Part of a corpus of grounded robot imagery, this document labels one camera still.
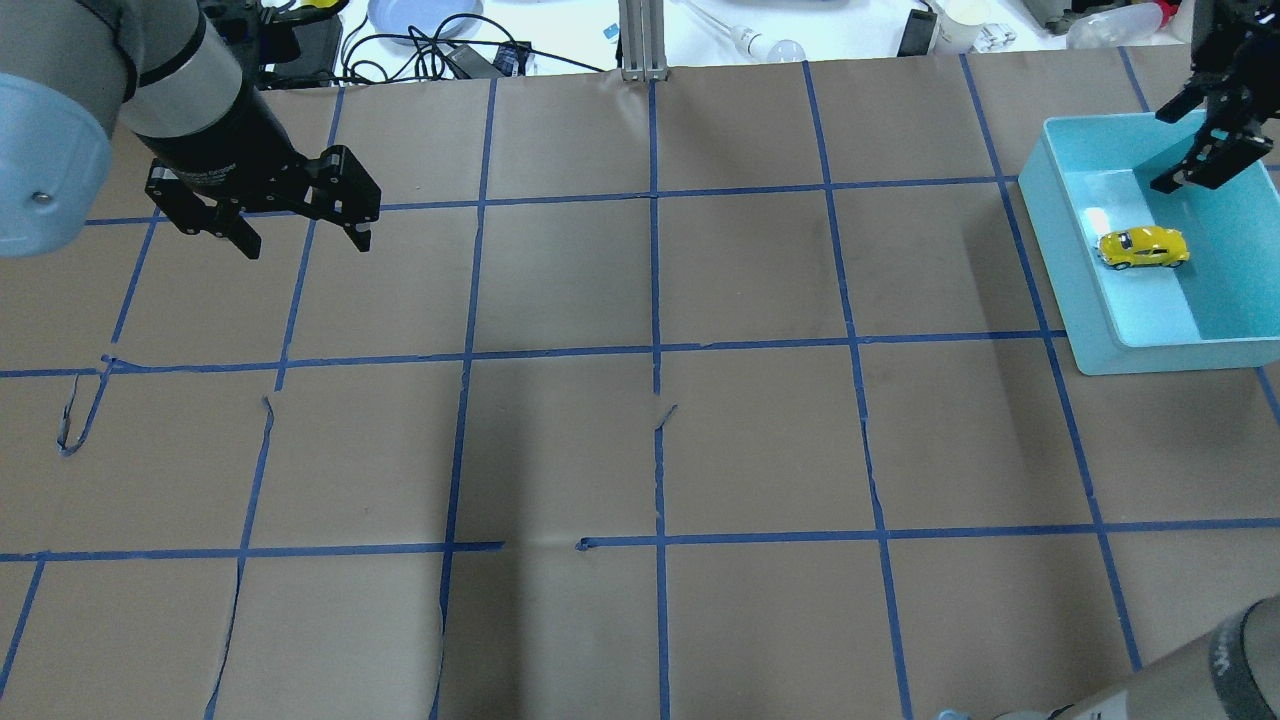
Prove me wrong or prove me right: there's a light blue plastic bin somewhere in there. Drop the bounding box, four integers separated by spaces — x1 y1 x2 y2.
1018 110 1279 375

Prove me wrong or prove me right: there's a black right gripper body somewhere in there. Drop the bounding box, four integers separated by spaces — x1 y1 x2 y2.
1192 1 1279 129

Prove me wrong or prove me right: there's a yellow beetle toy car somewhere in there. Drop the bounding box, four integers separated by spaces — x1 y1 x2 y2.
1096 225 1190 272

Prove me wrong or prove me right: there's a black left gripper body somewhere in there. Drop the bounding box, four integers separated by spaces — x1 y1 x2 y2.
145 95 332 225

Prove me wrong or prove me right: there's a white light bulb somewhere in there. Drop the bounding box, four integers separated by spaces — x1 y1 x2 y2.
730 26 806 63

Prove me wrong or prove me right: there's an aluminium frame post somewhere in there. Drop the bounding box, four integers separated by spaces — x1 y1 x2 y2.
616 0 669 83

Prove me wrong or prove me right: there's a light blue plate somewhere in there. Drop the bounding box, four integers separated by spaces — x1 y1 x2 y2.
367 0 483 44

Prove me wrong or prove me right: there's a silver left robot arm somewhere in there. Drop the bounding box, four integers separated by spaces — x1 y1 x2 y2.
1 1 381 260

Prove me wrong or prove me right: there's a white paper cup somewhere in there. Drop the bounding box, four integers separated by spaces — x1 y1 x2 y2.
931 1 992 55

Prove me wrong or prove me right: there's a clear plastic bottle red cap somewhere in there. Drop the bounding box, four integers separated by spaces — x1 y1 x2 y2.
1065 1 1181 50

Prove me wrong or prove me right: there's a black power adapter brick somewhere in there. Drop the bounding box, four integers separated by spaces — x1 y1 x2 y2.
896 5 940 58

